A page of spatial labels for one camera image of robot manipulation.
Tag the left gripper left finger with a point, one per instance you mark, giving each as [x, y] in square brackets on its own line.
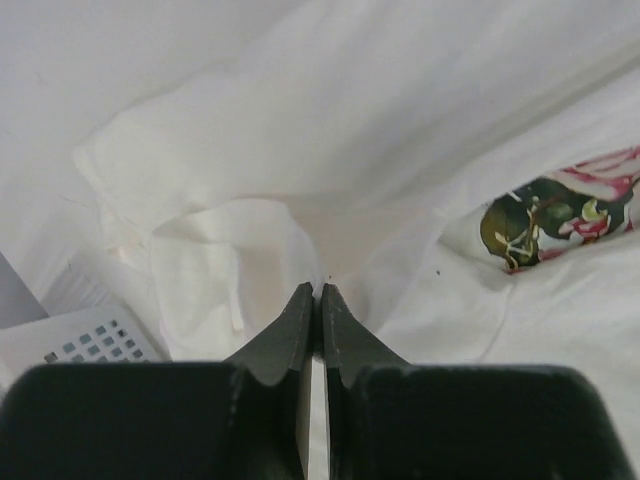
[266, 402]

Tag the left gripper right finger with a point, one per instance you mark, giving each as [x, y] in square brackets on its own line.
[347, 348]

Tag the white floral t shirt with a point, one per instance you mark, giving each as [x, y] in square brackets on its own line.
[466, 172]

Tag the white plastic laundry basket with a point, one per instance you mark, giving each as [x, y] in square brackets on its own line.
[109, 333]

